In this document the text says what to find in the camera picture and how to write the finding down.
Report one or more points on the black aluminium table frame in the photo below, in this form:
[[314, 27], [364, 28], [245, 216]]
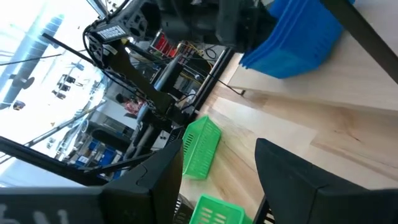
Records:
[[37, 160]]

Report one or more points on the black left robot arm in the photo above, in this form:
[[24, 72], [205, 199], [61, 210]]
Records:
[[112, 32]]

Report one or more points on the green plastic basket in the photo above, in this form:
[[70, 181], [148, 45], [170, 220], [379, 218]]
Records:
[[199, 149], [217, 211]]

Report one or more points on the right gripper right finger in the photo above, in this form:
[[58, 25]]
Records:
[[304, 199]]

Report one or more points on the blue plastic basket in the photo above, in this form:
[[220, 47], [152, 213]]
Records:
[[304, 40], [267, 34]]

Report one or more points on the red storage bins rack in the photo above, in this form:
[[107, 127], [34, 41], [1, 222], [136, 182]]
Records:
[[163, 45]]

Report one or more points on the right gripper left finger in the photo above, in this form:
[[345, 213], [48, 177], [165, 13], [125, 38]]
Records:
[[140, 199]]

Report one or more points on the blue storage bins rack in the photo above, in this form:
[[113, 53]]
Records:
[[105, 157]]

